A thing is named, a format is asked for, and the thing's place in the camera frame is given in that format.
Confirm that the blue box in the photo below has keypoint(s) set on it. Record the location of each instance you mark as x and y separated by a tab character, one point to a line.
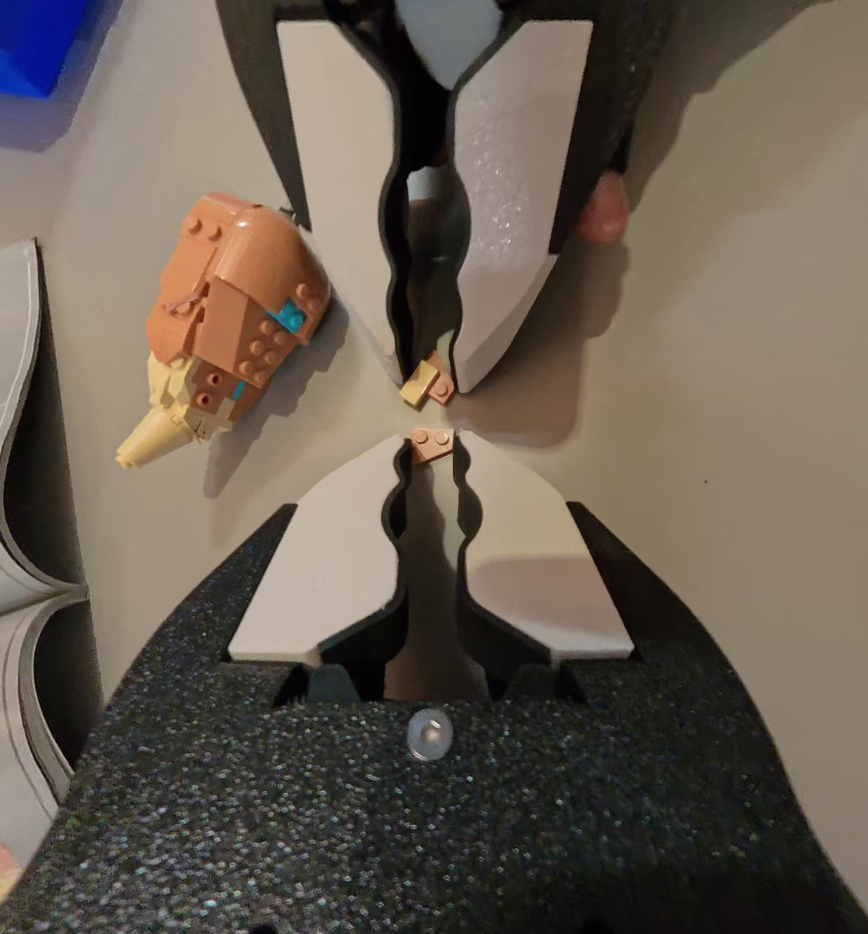
25	36

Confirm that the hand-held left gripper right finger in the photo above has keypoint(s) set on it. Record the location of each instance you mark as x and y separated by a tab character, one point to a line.
536	554

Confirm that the brown and tan brick model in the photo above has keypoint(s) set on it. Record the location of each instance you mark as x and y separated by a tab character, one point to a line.
237	292

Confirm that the open instruction booklet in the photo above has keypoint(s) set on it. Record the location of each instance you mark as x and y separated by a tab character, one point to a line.
11	408

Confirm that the small brown toy brick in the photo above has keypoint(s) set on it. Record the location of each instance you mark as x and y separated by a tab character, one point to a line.
431	445

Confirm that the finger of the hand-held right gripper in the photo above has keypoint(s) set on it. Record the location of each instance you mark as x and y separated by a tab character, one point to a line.
521	160
339	160

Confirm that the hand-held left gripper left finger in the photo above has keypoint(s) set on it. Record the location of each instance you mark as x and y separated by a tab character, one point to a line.
331	554

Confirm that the tan and brown brick piece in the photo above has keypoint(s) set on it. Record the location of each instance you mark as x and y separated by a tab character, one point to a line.
425	381

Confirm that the person's right hand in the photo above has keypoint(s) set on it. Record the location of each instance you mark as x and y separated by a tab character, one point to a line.
603	211

